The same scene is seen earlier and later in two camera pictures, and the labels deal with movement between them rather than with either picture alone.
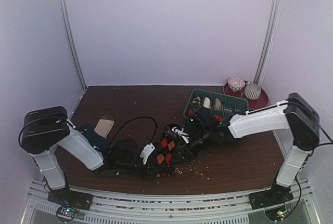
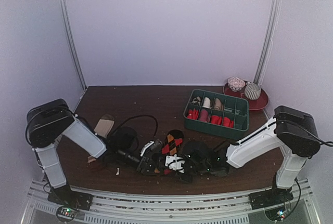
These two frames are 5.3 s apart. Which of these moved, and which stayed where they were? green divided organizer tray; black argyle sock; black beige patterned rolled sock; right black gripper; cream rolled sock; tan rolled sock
Moved: right black gripper; black argyle sock
Stayed: black beige patterned rolled sock; cream rolled sock; green divided organizer tray; tan rolled sock
